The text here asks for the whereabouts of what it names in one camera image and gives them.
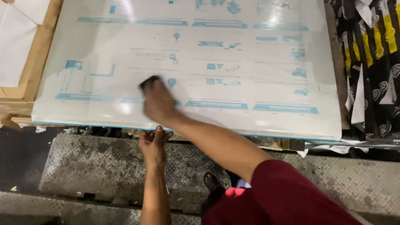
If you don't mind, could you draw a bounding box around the steel checker plate step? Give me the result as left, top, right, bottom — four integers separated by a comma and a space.
39, 133, 400, 219

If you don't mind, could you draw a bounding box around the blue printed metal printing plate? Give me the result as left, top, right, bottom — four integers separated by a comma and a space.
31, 0, 343, 142

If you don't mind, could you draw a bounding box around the stack of white paper sheets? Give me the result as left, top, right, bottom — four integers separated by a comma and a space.
0, 0, 51, 88

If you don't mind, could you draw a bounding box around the brown wooden board edge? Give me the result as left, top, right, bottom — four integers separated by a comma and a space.
324, 3, 350, 130

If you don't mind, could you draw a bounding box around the black sandal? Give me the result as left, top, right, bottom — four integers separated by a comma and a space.
201, 171, 227, 213

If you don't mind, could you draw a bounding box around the maroon shirt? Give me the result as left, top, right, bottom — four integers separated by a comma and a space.
201, 159, 364, 225

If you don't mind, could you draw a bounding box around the dark wiping sponge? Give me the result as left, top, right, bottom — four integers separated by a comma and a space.
139, 75, 162, 92

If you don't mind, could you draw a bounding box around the person's left hand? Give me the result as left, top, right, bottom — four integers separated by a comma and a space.
139, 126, 174, 163

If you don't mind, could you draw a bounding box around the person's right hand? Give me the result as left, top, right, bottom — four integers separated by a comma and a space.
140, 77, 185, 126

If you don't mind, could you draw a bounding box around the stack of black yellow printed sheets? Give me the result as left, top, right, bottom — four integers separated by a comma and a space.
325, 0, 400, 141

